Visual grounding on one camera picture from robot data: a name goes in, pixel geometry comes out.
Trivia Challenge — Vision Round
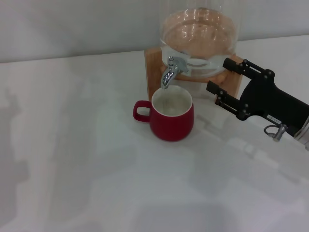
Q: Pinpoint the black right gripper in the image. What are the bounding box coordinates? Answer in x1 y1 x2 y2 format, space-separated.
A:
206 57 309 136

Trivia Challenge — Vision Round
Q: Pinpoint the chrome faucet with lever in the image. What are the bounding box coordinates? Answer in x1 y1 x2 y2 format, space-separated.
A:
161 56 189 89

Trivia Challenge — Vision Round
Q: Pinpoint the red ceramic cup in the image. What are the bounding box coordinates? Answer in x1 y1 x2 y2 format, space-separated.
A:
132 87 195 142

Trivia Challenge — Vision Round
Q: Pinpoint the glass water dispenser jar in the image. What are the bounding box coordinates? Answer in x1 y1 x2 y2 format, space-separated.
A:
158 0 243 79

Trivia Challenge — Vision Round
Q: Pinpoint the wooden dispenser stand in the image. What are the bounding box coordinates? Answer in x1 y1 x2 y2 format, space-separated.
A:
144 46 244 102

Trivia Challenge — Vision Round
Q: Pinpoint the metal connector with cable loop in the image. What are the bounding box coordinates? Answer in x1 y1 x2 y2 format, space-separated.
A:
263 124 288 141

